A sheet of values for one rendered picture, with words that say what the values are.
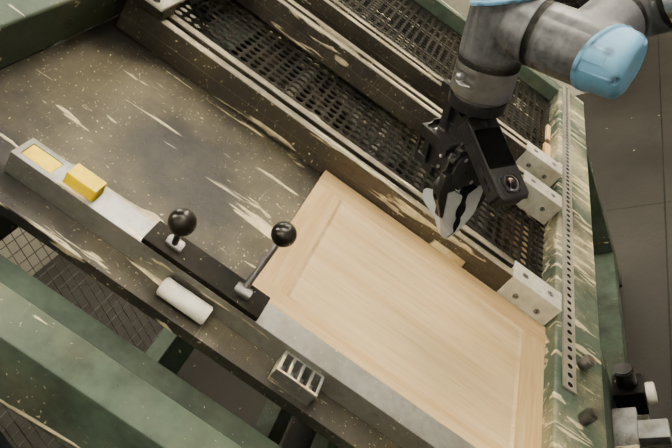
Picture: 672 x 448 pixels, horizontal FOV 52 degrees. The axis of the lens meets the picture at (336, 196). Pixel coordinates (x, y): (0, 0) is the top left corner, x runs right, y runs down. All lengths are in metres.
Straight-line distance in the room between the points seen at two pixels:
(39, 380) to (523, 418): 0.80
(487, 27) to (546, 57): 0.07
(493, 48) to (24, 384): 0.65
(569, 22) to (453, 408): 0.67
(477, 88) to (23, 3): 0.76
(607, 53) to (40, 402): 0.73
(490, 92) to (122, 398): 0.55
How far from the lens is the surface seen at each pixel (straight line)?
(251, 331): 1.02
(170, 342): 2.34
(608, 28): 0.76
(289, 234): 0.98
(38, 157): 1.07
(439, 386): 1.19
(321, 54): 1.80
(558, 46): 0.76
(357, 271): 1.24
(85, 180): 1.04
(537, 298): 1.48
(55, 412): 0.90
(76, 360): 0.86
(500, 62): 0.81
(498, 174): 0.83
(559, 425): 1.30
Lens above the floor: 1.80
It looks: 21 degrees down
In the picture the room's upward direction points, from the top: 23 degrees counter-clockwise
